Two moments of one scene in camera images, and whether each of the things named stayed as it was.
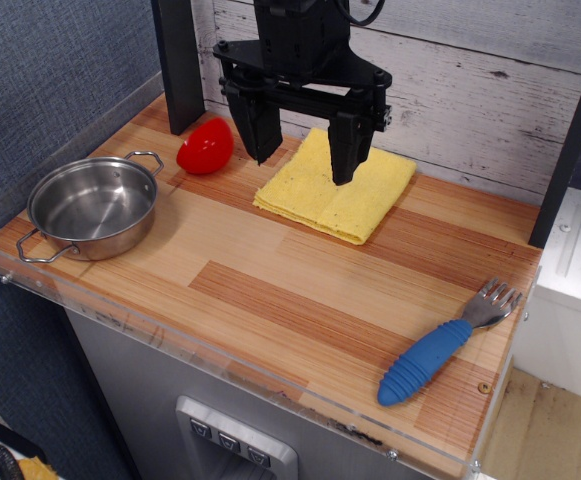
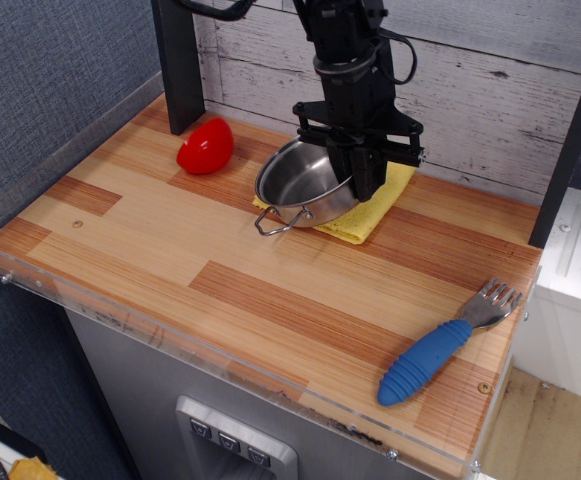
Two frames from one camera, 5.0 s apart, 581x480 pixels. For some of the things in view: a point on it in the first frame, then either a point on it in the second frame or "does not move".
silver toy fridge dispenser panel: [215, 446] does not move
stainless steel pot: [101, 208] → [299, 179]
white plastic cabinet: [564, 337] does not move
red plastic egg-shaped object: [206, 147] does not move
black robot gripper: [301, 59] → [360, 108]
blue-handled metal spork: [421, 366] does not move
